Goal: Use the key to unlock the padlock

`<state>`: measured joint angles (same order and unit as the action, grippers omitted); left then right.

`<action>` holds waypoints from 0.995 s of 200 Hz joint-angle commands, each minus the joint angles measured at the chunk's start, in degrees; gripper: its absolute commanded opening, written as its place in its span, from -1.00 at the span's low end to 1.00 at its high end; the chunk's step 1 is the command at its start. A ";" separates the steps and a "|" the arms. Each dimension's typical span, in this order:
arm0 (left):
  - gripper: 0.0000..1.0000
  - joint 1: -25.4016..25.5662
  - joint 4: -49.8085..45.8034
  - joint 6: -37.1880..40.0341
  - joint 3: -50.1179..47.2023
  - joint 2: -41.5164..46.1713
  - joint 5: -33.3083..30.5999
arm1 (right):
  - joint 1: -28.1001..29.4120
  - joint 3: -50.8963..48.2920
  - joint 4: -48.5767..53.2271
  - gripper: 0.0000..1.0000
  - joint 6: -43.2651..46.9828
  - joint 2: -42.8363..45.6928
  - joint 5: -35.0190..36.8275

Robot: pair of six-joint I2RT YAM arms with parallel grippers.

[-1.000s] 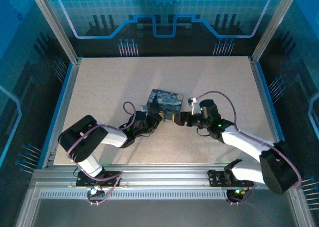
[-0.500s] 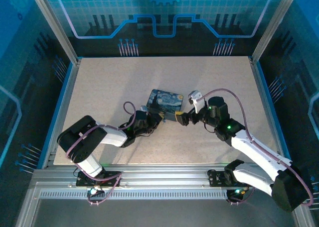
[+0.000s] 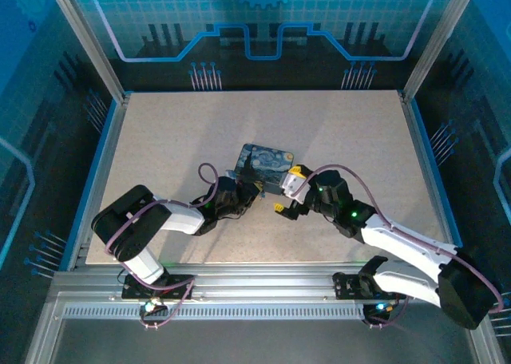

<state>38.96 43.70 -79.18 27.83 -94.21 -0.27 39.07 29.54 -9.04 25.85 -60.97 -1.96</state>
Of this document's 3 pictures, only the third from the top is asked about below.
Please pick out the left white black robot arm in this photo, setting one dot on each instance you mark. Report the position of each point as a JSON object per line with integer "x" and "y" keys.
{"x": 179, "y": 218}

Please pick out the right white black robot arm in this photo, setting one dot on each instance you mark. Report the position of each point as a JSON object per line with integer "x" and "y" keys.
{"x": 399, "y": 236}

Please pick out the starry night picture mat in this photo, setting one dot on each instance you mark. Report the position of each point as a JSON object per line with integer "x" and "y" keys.
{"x": 263, "y": 160}

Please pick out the small lit connector board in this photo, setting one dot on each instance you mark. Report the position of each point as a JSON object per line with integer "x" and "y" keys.
{"x": 379, "y": 308}
{"x": 151, "y": 306}

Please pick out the aluminium table rail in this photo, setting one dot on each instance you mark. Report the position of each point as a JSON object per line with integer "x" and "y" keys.
{"x": 263, "y": 278}

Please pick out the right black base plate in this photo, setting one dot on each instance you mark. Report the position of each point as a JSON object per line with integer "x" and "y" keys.
{"x": 345, "y": 286}

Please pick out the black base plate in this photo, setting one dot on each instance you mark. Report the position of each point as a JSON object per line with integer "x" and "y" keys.
{"x": 179, "y": 286}
{"x": 345, "y": 286}

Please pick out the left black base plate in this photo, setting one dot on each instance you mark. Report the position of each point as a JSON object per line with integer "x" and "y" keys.
{"x": 179, "y": 286}

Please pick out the aluminium side rail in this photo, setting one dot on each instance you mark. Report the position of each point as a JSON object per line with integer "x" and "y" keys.
{"x": 104, "y": 172}
{"x": 427, "y": 156}

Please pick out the aluminium frame post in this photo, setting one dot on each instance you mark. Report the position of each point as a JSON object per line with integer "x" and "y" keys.
{"x": 85, "y": 40}
{"x": 439, "y": 40}

